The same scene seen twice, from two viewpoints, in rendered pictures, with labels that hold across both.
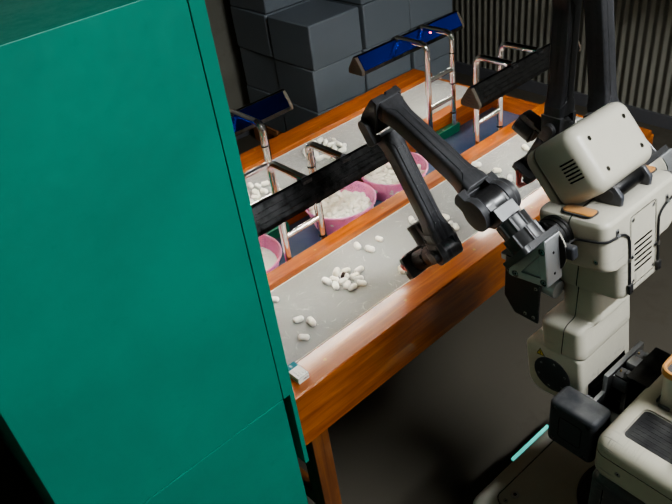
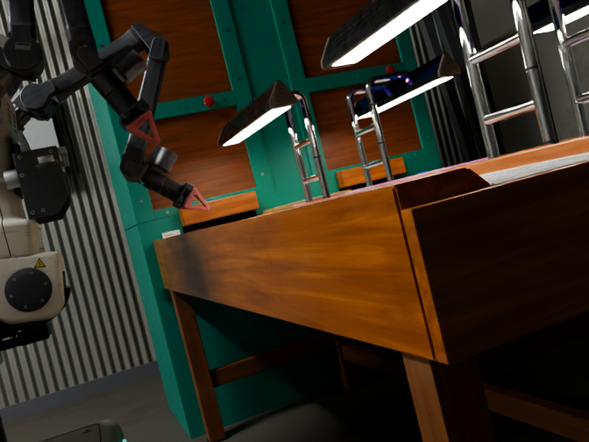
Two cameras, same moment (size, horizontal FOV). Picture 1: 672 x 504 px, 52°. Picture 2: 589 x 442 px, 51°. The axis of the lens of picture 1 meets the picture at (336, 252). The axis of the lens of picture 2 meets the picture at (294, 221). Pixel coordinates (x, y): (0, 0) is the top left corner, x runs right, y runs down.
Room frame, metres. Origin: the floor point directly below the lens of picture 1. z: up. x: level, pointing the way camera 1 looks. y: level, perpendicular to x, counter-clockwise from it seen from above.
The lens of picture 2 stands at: (2.36, -1.89, 0.77)
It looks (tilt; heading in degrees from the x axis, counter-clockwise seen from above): 1 degrees down; 107
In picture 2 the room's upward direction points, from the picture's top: 14 degrees counter-clockwise
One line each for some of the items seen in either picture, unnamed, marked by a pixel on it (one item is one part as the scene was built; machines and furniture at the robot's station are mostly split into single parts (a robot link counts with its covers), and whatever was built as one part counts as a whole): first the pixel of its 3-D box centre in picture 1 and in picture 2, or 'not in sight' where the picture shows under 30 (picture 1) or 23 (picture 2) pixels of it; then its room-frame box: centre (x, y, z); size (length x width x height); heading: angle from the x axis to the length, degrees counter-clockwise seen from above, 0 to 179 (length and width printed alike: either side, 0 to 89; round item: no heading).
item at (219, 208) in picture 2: not in sight; (218, 208); (1.41, 0.31, 0.83); 0.30 x 0.06 x 0.07; 38
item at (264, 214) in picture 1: (324, 178); (250, 117); (1.72, 0.00, 1.08); 0.62 x 0.08 x 0.07; 128
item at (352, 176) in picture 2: not in sight; (371, 172); (1.94, 0.73, 0.83); 0.30 x 0.06 x 0.07; 38
